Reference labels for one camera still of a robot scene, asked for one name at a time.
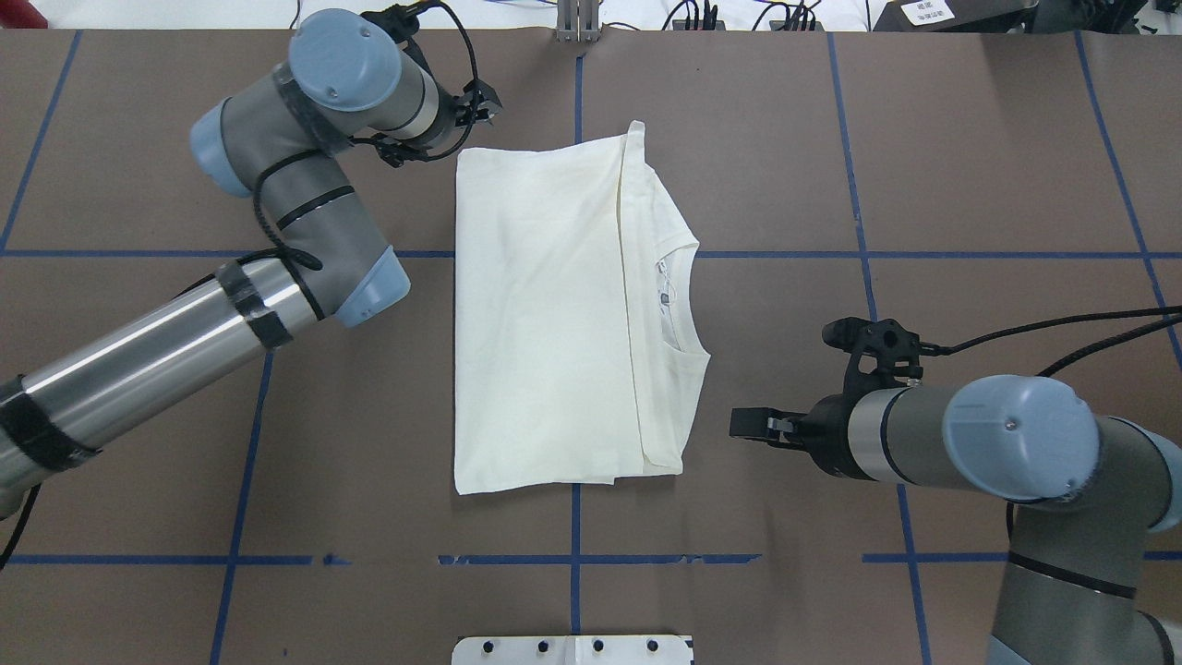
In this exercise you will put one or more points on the aluminium frame post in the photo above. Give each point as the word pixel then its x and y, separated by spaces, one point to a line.
pixel 578 21

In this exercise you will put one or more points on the white camera pole with base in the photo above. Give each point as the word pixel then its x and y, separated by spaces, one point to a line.
pixel 575 649

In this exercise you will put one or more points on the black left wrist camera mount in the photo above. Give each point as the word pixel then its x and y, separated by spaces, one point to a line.
pixel 400 22

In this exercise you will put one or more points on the black power adapter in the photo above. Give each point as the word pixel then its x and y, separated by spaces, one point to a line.
pixel 954 16

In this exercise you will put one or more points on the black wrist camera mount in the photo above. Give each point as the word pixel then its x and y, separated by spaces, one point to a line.
pixel 400 22
pixel 883 354

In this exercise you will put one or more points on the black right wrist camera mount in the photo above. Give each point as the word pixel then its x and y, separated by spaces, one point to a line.
pixel 883 354

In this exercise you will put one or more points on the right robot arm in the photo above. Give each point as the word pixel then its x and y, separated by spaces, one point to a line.
pixel 1088 491

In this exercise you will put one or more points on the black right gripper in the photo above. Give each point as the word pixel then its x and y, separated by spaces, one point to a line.
pixel 826 428

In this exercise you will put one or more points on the cream cat print shirt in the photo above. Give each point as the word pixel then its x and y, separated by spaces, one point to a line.
pixel 576 357

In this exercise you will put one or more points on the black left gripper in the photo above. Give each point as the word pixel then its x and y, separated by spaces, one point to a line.
pixel 447 110

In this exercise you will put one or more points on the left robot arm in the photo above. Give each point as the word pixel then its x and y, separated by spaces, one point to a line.
pixel 349 79

